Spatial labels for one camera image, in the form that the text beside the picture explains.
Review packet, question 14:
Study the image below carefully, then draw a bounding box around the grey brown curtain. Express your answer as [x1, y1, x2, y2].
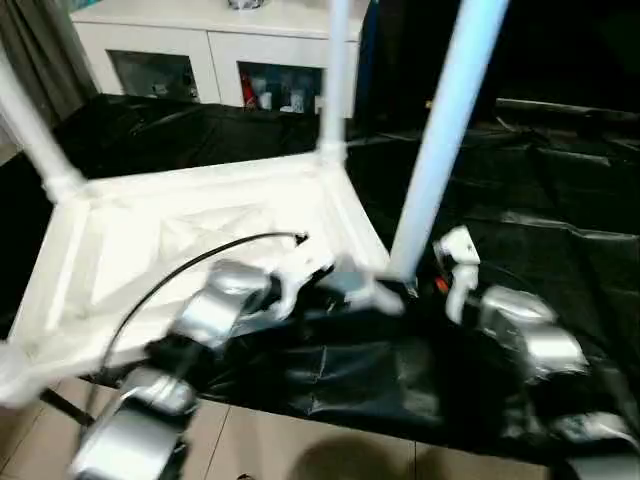
[0, 0, 99, 134]

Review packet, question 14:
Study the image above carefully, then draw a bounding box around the red bottle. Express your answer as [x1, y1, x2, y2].
[239, 72, 257, 109]

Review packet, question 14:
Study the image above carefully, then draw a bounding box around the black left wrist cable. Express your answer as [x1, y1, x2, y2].
[74, 230, 310, 436]

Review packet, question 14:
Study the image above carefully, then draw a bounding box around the dark metal bar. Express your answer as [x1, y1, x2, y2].
[494, 98, 640, 124]

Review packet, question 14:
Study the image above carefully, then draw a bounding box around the white plastic table top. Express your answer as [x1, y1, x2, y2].
[0, 154, 409, 409]

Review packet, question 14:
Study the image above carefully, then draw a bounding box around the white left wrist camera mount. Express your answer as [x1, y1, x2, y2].
[269, 242, 336, 321]

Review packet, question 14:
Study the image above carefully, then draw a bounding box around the white sideboard cabinet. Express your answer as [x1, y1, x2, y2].
[69, 0, 365, 119]

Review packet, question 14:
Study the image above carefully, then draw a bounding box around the black mat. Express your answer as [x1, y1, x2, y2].
[0, 92, 640, 464]

